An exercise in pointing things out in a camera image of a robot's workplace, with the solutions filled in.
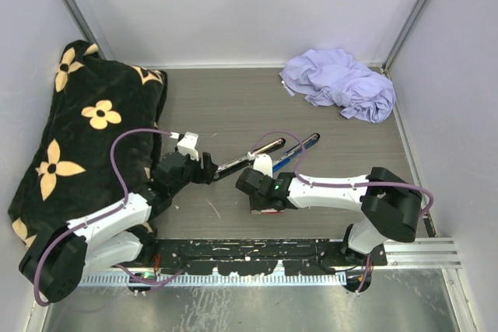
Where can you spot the white cable duct strip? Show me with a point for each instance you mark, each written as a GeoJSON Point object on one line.
{"type": "Point", "coordinates": [278, 278]}

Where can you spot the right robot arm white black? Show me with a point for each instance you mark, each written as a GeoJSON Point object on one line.
{"type": "Point", "coordinates": [390, 207]}

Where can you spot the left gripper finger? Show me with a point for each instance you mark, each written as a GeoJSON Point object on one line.
{"type": "Point", "coordinates": [198, 177]}
{"type": "Point", "coordinates": [209, 168]}

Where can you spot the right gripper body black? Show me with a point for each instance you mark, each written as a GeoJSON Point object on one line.
{"type": "Point", "coordinates": [258, 203]}

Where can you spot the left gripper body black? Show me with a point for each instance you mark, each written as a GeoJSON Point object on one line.
{"type": "Point", "coordinates": [190, 165]}

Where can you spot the lavender crumpled cloth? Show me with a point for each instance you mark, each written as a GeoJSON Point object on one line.
{"type": "Point", "coordinates": [334, 77]}

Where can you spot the black floral blanket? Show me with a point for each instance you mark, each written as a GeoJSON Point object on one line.
{"type": "Point", "coordinates": [99, 141]}

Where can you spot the red white staple box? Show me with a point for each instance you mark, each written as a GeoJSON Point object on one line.
{"type": "Point", "coordinates": [268, 212]}

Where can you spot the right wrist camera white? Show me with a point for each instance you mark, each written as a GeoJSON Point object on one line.
{"type": "Point", "coordinates": [262, 163]}

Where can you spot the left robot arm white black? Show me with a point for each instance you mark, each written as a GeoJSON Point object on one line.
{"type": "Point", "coordinates": [63, 254]}

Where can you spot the black stapler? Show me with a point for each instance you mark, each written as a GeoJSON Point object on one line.
{"type": "Point", "coordinates": [238, 164]}

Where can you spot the blue stapler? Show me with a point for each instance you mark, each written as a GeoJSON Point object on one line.
{"type": "Point", "coordinates": [285, 158]}

